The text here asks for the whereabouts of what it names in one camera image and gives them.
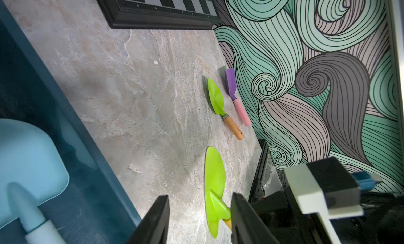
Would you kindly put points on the black white chessboard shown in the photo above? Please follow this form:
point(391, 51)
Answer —
point(160, 14)

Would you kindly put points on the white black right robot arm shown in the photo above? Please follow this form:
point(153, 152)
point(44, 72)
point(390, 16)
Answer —
point(382, 222)

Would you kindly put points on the green pointed shovel wooden handle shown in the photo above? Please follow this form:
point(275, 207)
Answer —
point(217, 102)

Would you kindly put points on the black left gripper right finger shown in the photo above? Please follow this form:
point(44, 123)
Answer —
point(247, 227)

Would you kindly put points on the light blue shovel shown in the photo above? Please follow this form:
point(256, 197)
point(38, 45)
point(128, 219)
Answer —
point(32, 173)

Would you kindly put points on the teal plastic storage box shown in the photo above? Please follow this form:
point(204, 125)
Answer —
point(94, 208)

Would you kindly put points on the green round shovel wooden handle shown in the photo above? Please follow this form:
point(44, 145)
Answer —
point(214, 186)

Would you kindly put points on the aluminium rail right wall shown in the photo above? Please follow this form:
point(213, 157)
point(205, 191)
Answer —
point(395, 15)

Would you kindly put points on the purple shovel pink handle right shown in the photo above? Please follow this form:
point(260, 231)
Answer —
point(231, 89)

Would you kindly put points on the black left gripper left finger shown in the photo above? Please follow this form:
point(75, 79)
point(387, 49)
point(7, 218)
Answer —
point(153, 228)

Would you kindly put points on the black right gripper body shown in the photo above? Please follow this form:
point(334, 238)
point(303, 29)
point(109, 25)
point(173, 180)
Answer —
point(282, 216)

